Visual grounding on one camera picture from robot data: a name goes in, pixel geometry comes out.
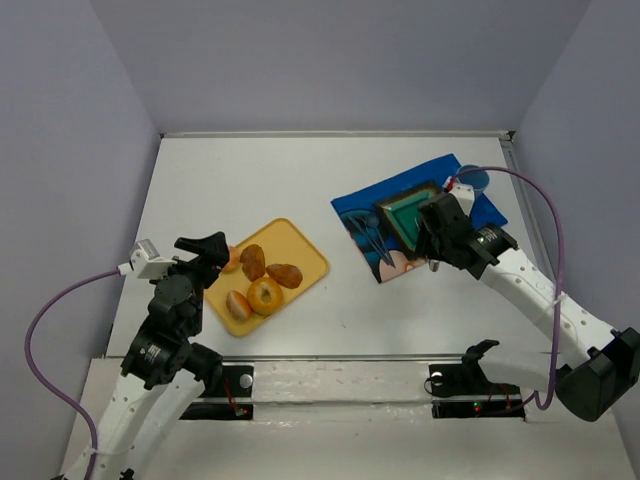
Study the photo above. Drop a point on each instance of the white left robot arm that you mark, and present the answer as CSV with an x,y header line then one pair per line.
x,y
163,371

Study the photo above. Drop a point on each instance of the light blue plastic cup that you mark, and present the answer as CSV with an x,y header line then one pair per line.
x,y
475,177

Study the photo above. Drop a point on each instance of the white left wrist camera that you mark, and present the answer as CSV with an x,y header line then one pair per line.
x,y
145,262

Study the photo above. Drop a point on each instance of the brown oblong bread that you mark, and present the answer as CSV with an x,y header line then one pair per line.
x,y
252,260

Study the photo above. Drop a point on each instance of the blue plastic knife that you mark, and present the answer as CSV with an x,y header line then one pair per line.
x,y
375,223

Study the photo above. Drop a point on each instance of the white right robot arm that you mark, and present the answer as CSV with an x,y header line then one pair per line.
x,y
591,364

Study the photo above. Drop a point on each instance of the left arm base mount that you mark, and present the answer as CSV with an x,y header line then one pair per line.
x,y
229,399

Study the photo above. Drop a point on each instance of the small orange bun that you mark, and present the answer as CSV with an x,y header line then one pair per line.
x,y
234,260

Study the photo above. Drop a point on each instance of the blue plastic fork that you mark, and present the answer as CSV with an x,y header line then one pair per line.
x,y
360,223

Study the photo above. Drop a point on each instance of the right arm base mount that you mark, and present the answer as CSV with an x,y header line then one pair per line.
x,y
462,391

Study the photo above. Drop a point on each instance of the metal tongs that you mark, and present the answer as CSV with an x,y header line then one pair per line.
x,y
433,265

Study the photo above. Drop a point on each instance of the blue plastic spoon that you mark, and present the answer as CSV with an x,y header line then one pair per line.
x,y
373,231

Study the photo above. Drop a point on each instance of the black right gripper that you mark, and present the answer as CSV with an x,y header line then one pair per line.
x,y
435,220

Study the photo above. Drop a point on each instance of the golden bagel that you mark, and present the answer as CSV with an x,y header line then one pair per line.
x,y
265,296

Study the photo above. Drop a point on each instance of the green square plate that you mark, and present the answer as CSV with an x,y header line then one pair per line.
x,y
400,215

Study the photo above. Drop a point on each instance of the white round bun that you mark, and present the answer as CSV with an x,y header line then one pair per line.
x,y
238,306

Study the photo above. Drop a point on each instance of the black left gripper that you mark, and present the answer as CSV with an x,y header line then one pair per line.
x,y
201,257

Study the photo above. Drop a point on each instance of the blue printed placemat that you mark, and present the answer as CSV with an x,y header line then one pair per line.
x,y
360,215

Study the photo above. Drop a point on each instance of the yellow plastic tray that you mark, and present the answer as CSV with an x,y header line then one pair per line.
x,y
282,243

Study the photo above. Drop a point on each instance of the brown glazed bread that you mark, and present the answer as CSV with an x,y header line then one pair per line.
x,y
286,275

